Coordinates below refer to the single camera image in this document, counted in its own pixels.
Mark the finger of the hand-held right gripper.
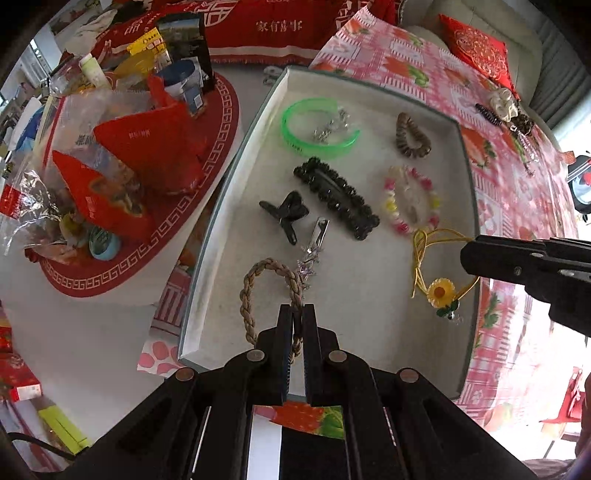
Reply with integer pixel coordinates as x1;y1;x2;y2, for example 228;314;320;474
459;234;550;289

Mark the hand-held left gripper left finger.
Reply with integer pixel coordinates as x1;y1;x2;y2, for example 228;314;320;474
60;304;296;480

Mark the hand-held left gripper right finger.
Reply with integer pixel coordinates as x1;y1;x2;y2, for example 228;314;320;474
301;304;539;480

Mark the yellow cord sunflower bracelet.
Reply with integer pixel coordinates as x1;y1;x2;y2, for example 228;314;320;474
411;227;481;324

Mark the braided rope bracelet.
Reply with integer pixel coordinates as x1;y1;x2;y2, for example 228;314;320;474
239;257;306;358

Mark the white shallow tray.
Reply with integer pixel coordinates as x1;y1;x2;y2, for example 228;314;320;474
178;65;481;400

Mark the silver tinsel hair clip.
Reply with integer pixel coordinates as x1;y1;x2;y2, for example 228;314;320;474
295;217;331;289

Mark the pink yellow beaded bracelet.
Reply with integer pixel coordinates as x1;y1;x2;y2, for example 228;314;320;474
382;165;441;236

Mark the black claw hair clip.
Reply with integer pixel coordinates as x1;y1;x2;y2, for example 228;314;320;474
259;191;310;245

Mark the long black beaded hair clip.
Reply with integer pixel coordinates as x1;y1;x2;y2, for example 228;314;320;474
293;157;380;241

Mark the brown coil hair tie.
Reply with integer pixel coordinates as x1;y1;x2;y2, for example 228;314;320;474
396;112;432;158

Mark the pink strawberry print tablecloth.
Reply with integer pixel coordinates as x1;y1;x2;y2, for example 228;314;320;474
137;7;583;437

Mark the black round object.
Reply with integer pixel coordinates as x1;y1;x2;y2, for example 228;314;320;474
566;152;591;222

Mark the small dark hair clip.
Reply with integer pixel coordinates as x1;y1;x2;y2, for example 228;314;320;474
475;104;504;127

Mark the cream satin scrunchie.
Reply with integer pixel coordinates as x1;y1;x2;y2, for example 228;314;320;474
489;88;518;121

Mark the red round patterned mat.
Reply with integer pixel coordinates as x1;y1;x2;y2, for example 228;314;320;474
39;71;243;298

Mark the green plastic bangle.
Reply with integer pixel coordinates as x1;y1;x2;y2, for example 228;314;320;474
281;97;362;160

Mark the red embroidered cushion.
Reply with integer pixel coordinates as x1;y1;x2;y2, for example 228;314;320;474
436;14;520;100

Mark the teal round object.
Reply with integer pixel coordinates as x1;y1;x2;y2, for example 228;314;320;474
88;226;123;261

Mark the yellow green packet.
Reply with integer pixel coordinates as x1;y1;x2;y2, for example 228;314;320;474
37;406;93;455

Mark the red paper bag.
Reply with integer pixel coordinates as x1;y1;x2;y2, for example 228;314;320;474
95;76;208;195
51;150;155;243

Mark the beige leather sofa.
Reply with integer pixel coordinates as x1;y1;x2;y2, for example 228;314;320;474
397;0;583;139

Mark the red cardboard box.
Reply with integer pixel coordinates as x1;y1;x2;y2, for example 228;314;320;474
0;305;42;402

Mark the blue cup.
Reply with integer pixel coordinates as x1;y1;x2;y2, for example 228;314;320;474
154;60;204;100

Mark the clear plastic bag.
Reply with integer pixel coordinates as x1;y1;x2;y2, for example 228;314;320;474
0;83;153;259

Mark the dark printed pouch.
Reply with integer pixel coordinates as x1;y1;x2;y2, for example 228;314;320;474
154;11;215;116

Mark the yellow labelled packet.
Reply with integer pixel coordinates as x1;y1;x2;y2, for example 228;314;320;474
127;25;169;58

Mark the white tube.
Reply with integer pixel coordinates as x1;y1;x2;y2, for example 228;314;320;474
78;53;114;90

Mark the black cable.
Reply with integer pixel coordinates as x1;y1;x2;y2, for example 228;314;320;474
0;431;77;462

